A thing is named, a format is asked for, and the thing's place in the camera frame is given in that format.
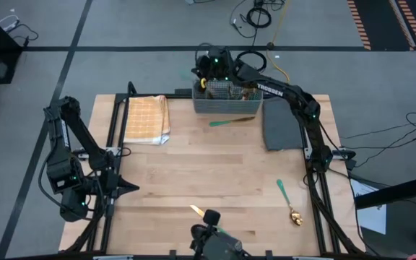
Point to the black desk beam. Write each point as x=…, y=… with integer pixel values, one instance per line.
x=395, y=191

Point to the black table frame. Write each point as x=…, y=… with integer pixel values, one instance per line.
x=121, y=97

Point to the grey folded cloth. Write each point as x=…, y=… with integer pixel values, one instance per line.
x=280, y=126

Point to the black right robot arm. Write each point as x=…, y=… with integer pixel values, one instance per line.
x=271, y=90

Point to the black round-ended device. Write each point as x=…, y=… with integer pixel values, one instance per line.
x=211, y=217

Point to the white paper sheet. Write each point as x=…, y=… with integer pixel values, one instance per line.
x=372, y=216

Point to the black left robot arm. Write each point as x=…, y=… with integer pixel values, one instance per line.
x=61, y=144

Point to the beige cloth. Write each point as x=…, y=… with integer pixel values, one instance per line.
x=146, y=115

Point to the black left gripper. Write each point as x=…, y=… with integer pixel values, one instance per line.
x=108, y=187

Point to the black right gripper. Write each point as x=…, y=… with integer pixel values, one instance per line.
x=219, y=63

